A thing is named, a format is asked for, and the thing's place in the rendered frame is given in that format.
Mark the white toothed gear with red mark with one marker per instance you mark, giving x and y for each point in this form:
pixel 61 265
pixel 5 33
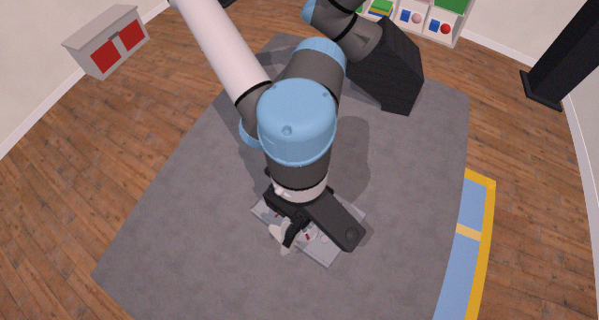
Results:
pixel 308 236

